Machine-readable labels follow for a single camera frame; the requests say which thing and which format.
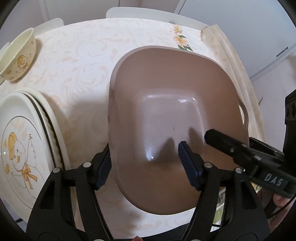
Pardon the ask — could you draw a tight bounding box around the brown square basin bowl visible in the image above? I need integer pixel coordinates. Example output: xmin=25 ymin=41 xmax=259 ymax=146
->
xmin=108 ymin=46 xmax=249 ymax=215

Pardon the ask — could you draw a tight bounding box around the person's right hand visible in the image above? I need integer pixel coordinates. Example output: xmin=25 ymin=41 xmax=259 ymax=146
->
xmin=269 ymin=194 xmax=295 ymax=232

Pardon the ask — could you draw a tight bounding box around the cream duck pattern plate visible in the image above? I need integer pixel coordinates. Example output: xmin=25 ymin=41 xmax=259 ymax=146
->
xmin=1 ymin=91 xmax=71 ymax=221

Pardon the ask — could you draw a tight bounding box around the floral cream tablecloth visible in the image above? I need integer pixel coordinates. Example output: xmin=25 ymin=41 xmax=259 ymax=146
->
xmin=0 ymin=17 xmax=266 ymax=239

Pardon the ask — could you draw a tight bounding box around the cream duck pattern bowl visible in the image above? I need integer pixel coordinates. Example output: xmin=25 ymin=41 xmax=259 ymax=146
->
xmin=1 ymin=28 xmax=37 ymax=81

